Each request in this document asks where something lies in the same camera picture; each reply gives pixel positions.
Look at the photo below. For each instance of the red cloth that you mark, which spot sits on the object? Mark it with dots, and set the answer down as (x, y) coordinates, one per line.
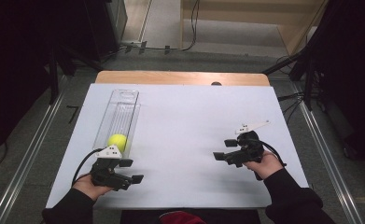
(180, 218)

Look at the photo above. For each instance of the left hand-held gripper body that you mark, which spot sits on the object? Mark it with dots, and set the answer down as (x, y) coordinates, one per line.
(107, 174)

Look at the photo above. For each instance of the person's left hand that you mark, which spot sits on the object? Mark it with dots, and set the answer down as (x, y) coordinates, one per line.
(90, 189)

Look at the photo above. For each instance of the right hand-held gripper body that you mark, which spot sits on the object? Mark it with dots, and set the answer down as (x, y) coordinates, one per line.
(250, 149)

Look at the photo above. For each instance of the black stand leg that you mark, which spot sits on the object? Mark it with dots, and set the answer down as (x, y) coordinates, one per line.
(53, 81)

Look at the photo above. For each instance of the black tripod stand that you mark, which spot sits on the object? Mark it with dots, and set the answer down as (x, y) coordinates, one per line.
(307, 62)

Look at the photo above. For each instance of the wooden table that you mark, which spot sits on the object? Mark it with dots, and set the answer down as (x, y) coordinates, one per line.
(171, 77)

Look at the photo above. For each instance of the person's right hand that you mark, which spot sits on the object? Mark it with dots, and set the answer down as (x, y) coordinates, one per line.
(267, 166)

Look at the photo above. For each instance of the aluminium floor rail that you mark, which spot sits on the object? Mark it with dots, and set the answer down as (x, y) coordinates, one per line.
(326, 155)
(30, 155)

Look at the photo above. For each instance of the light wooden shelf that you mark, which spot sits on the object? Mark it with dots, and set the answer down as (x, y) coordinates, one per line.
(264, 12)

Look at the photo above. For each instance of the yellow tennis ball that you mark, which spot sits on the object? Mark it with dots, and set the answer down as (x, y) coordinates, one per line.
(118, 141)

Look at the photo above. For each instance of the clear plastic container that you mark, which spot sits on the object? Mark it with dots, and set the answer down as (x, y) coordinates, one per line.
(119, 115)

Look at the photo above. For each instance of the black cabinet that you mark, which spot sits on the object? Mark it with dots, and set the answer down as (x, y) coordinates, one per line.
(105, 28)

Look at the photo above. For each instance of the white table board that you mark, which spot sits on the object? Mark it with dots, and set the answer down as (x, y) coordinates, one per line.
(183, 118)

